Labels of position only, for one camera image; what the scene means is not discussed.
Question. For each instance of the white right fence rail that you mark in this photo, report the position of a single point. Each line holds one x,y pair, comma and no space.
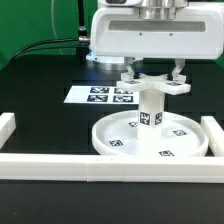
215,134

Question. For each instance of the white left fence rail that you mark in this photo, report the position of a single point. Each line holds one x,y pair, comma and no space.
7,127

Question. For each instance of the white front fence rail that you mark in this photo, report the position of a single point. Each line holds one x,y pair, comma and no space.
93,168

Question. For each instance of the white fence rail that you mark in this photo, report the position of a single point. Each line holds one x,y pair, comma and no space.
215,134
93,168
7,127

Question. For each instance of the white cross-shaped table base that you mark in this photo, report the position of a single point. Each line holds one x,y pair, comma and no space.
160,83

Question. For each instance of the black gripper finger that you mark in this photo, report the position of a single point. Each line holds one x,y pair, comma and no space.
129,66
179,65

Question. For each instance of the white round table top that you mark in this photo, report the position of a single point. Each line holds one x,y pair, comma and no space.
116,134

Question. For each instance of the sheet of fiducial markers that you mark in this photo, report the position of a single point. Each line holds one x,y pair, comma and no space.
100,95

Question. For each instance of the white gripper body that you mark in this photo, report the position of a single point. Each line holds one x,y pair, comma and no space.
171,29

